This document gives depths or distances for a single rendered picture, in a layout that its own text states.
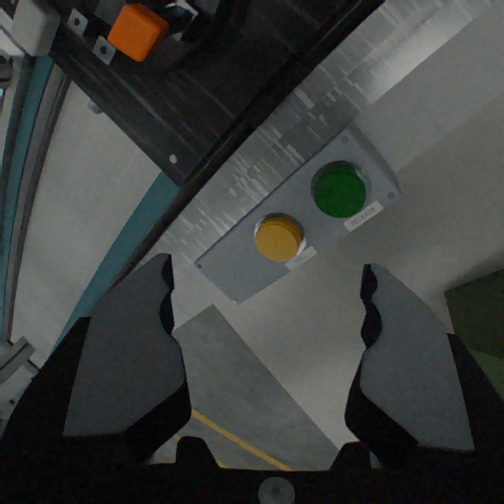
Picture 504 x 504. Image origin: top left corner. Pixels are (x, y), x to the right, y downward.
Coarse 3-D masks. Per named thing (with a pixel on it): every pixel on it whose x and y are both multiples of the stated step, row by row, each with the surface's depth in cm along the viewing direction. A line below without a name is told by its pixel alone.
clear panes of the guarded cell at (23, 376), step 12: (0, 348) 96; (24, 372) 98; (36, 372) 101; (12, 384) 93; (24, 384) 96; (0, 396) 88; (12, 396) 91; (0, 408) 85; (12, 408) 88; (0, 420) 83; (0, 432) 81
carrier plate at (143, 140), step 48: (48, 0) 20; (240, 0) 17; (288, 0) 16; (336, 0) 15; (240, 48) 19; (288, 48) 18; (96, 96) 24; (144, 96) 23; (192, 96) 22; (240, 96) 21; (144, 144) 26; (192, 144) 24
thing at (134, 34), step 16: (112, 0) 11; (128, 0) 11; (112, 16) 11; (128, 16) 10; (144, 16) 11; (160, 16) 13; (176, 16) 14; (112, 32) 11; (128, 32) 11; (144, 32) 11; (160, 32) 11; (176, 32) 16; (128, 48) 11; (144, 48) 12
